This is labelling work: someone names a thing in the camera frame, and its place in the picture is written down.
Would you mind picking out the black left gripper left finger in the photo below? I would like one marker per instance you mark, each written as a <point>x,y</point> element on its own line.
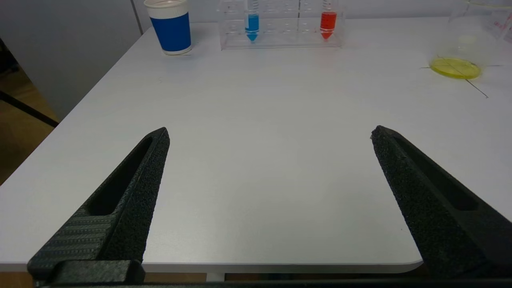
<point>128,208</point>

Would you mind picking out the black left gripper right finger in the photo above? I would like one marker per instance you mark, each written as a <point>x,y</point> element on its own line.
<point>440,224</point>

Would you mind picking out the clear glass beaker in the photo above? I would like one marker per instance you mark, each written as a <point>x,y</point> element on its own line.
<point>456,68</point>

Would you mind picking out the test tube with blue pigment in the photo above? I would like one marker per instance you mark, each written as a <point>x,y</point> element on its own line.
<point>252,24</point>

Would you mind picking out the test tube with red pigment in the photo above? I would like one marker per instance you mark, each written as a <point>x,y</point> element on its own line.
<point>328,22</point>

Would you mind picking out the clear acrylic test tube rack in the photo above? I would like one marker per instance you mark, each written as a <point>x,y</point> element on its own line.
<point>288,28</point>

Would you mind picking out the blue and white paper cup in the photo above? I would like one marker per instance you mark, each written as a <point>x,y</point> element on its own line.
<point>172,32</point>

